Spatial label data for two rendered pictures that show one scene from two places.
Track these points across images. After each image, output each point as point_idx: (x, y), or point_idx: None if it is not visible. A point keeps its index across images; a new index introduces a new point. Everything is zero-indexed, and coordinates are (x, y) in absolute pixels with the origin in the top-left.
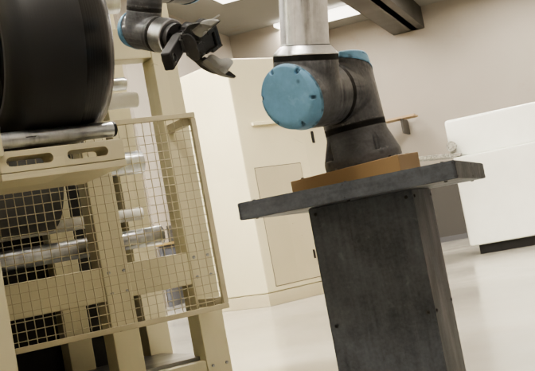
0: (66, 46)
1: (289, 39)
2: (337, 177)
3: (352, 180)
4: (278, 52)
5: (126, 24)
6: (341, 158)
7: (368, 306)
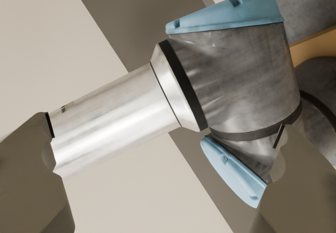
0: None
1: (142, 67)
2: (327, 30)
3: None
4: (158, 58)
5: None
6: (316, 63)
7: None
